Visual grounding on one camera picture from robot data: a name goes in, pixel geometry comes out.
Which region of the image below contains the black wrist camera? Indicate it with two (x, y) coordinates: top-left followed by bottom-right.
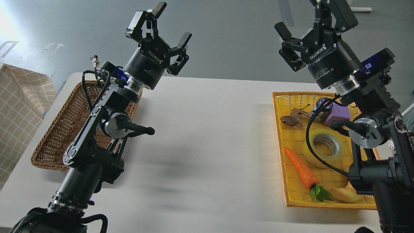
(100, 61), (128, 81)
(359, 48), (395, 75)

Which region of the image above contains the yellow tape roll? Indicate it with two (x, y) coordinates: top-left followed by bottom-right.
(302, 129), (346, 169)

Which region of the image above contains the purple foam block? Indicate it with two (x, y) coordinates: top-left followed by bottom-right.
(323, 102), (351, 127)

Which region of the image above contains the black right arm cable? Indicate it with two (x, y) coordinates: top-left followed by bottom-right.
(305, 94), (350, 177)

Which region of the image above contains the beige checkered cloth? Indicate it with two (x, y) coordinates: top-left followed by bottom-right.
(0, 63), (56, 187)

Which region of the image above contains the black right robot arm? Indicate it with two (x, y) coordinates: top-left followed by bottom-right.
(275, 0), (414, 233)

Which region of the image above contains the orange toy carrot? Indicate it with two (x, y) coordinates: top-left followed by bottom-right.
(283, 147), (319, 190)

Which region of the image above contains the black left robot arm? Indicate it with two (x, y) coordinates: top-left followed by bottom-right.
(10, 2), (192, 233)

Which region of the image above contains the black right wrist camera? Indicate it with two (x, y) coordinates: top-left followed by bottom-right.
(359, 48), (395, 75)

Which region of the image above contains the toy croissant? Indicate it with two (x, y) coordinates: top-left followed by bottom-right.
(329, 181), (364, 203)

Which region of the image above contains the brown toy animal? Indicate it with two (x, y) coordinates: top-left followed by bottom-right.
(279, 104), (310, 128)

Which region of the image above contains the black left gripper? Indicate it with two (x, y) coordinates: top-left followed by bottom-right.
(123, 2), (192, 90)

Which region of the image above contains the small dark jar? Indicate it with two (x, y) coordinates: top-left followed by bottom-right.
(309, 97), (333, 123)

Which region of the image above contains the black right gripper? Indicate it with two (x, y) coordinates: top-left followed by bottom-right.
(274, 0), (362, 89)

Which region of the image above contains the white stand base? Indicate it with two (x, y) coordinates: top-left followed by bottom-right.
(351, 6), (373, 13)

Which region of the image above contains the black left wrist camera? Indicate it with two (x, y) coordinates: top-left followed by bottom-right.
(100, 61), (128, 81)

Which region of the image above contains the yellow plastic basket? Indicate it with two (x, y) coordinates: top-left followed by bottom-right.
(272, 92), (377, 210)

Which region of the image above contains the brown wicker basket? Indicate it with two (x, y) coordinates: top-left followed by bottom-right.
(31, 80), (143, 171)

